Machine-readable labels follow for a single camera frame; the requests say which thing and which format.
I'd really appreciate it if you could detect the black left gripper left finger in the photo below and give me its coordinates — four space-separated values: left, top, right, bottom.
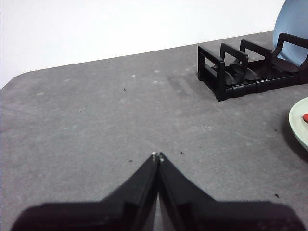
9 153 159 231

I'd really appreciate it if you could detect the blue plate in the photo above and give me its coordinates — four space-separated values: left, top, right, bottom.
273 0 308 68

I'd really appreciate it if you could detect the black plate rack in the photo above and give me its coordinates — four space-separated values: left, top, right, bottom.
197 33 308 102

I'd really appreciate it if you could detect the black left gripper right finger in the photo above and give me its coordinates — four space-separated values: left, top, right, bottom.
158 151 308 231

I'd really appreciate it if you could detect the green plate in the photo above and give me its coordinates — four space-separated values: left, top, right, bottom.
288 97 308 154

